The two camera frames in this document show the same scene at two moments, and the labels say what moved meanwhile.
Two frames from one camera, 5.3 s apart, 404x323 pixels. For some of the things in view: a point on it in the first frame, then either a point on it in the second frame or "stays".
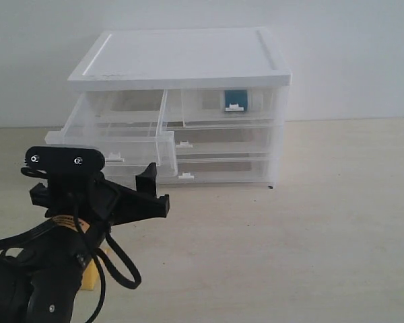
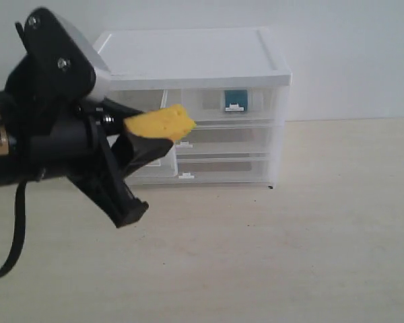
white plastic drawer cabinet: (207, 106) stays
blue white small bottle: (236, 100) stays
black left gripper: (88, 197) to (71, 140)
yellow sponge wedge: (91, 276) to (171, 123)
